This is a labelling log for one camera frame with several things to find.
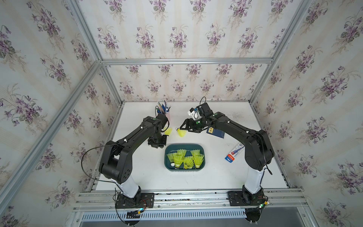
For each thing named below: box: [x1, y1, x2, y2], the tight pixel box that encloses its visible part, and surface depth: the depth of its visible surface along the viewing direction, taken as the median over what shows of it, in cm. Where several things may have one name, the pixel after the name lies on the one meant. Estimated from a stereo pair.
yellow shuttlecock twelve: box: [192, 154, 205, 169], surface depth 83 cm
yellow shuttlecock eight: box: [190, 149, 201, 157], surface depth 88 cm
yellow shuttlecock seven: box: [176, 148, 188, 157], surface depth 88 cm
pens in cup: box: [155, 99, 172, 115], surface depth 103 cm
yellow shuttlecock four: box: [183, 155, 195, 170], surface depth 84 cm
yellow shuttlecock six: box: [166, 152, 176, 167], surface depth 86 cm
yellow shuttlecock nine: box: [172, 153, 184, 170], surface depth 84 cm
